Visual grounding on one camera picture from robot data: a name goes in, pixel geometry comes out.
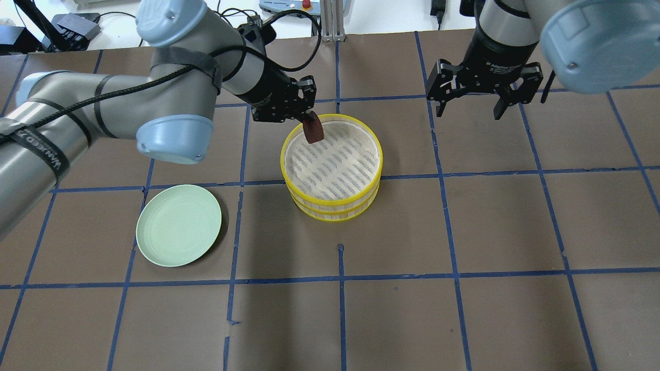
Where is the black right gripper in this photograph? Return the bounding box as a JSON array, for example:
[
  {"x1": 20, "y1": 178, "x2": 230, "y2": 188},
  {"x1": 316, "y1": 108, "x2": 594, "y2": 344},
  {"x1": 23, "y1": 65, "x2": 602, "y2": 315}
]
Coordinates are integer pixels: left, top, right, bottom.
[{"x1": 426, "y1": 31, "x2": 543, "y2": 120}]

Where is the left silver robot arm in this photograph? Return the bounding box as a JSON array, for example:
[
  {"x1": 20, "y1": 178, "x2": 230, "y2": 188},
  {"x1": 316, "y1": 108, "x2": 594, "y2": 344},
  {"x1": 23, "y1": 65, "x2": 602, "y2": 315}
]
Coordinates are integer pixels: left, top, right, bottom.
[{"x1": 1, "y1": 1, "x2": 324, "y2": 238}]

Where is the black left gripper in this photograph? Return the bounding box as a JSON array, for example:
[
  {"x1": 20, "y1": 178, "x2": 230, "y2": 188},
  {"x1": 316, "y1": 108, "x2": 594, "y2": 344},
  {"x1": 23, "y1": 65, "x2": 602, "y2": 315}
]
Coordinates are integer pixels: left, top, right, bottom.
[{"x1": 234, "y1": 57, "x2": 317, "y2": 124}]

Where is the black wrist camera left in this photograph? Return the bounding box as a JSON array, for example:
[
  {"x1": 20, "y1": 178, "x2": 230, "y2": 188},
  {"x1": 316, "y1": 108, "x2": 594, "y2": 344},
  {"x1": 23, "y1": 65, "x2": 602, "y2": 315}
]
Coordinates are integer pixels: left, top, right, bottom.
[{"x1": 237, "y1": 15, "x2": 276, "y2": 55}]

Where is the aluminium frame post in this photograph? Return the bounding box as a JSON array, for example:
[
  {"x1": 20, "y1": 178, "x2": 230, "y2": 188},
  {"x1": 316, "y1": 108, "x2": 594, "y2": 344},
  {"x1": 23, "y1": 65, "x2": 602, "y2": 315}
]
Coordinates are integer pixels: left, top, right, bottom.
[{"x1": 320, "y1": 0, "x2": 347, "y2": 42}]

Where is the light green plate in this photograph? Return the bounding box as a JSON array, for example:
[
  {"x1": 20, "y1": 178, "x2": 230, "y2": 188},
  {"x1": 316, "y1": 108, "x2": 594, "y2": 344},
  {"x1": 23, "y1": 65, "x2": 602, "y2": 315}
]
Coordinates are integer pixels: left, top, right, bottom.
[{"x1": 135, "y1": 184, "x2": 222, "y2": 267}]

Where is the teach pendant near post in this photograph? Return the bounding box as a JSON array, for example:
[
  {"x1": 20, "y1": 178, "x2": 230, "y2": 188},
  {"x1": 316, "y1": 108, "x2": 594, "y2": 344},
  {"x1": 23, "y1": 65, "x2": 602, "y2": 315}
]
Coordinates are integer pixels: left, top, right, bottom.
[{"x1": 258, "y1": 1, "x2": 323, "y2": 17}]

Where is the black power adapter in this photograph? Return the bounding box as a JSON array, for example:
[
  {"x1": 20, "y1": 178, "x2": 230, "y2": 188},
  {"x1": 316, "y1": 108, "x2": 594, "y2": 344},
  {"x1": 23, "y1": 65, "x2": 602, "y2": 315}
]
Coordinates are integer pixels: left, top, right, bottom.
[{"x1": 430, "y1": 0, "x2": 448, "y2": 19}]

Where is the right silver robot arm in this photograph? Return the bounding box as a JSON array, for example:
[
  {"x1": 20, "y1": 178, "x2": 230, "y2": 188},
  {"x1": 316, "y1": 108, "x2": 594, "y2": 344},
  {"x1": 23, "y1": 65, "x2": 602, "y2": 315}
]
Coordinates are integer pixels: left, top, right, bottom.
[{"x1": 426, "y1": 1, "x2": 659, "y2": 120}]

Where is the brown bun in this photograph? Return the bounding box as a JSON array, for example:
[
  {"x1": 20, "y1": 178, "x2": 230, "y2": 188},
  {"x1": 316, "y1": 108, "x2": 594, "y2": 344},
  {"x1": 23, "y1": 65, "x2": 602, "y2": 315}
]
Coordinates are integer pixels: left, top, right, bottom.
[{"x1": 302, "y1": 114, "x2": 325, "y2": 145}]

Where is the yellow rimmed bamboo steamer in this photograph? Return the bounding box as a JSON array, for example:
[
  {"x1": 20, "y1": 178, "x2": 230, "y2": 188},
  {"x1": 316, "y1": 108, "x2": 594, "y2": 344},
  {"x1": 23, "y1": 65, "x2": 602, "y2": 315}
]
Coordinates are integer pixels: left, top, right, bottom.
[{"x1": 279, "y1": 114, "x2": 384, "y2": 205}]

